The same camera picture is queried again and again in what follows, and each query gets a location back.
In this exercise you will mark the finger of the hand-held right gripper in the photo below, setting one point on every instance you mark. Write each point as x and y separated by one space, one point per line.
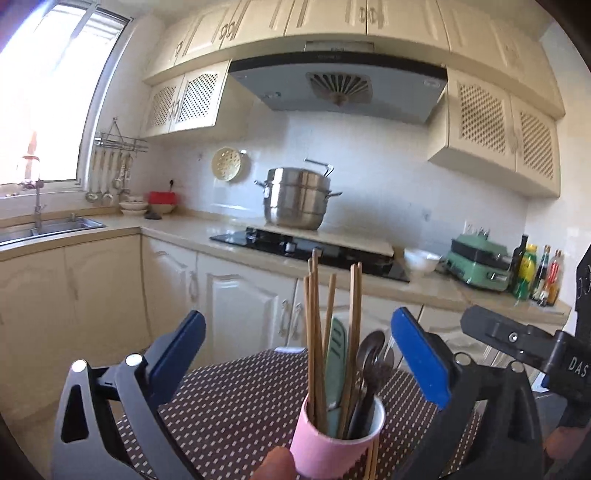
508 334

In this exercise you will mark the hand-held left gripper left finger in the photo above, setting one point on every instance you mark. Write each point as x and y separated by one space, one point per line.
180 350

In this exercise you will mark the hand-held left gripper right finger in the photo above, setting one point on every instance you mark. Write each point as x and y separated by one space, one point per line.
420 360

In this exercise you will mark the metal spoon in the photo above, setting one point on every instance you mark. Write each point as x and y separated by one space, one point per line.
371 346
390 359

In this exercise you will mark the dark spoon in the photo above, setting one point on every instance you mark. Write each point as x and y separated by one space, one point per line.
378 374

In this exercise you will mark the pink cup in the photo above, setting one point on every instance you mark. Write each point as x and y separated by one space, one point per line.
318 452

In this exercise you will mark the person's right hand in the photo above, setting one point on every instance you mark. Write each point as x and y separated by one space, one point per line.
568 452

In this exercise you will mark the person's left hand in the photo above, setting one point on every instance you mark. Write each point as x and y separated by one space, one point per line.
277 466

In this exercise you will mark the yellow green bottle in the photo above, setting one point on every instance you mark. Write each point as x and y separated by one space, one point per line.
526 272

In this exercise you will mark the brown polka dot tablecloth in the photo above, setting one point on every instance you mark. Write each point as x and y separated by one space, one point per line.
231 397

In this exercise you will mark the soy sauce bottle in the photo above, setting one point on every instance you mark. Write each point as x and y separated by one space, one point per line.
544 272

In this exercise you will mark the green countertop appliance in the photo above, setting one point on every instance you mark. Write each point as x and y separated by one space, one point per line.
480 265

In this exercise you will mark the red cap sauce bottle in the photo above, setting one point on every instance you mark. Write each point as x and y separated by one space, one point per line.
555 277

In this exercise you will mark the dark glass bottle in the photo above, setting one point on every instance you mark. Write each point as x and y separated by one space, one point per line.
519 254

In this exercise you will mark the pale green rice paddle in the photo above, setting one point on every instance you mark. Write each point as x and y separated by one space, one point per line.
336 364

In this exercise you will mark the white bowl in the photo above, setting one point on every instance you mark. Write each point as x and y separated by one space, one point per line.
422 262

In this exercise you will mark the cream lower kitchen cabinet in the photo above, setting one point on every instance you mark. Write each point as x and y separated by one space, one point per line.
92 286

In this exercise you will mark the black gas hob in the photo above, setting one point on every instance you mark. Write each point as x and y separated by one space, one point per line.
258 242

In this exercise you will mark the stack of white dishes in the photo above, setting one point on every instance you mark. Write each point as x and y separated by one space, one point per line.
133 206

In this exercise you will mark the red bowl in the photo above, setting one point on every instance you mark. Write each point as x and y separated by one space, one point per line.
162 198

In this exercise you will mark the hanging metal ladle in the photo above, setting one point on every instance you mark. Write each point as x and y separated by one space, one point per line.
92 194
107 197

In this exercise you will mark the steel sink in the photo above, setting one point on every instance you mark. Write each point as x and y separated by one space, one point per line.
55 227

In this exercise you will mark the steel steamer pot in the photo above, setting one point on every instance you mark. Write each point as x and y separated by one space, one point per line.
295 198

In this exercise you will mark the grey range hood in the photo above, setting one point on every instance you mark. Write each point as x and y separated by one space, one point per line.
337 87

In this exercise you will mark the kitchen window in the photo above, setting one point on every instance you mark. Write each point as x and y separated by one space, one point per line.
51 92

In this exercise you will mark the cream upper cabinet row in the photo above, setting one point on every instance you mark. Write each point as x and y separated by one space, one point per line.
369 18

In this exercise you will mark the yellow round wall strainer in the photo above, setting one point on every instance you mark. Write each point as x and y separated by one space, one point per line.
228 164

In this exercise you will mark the lattice door wall cabinet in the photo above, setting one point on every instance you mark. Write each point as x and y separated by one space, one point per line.
184 99
503 129

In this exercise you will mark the metal wall utensil rack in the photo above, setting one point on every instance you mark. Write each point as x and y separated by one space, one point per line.
120 141

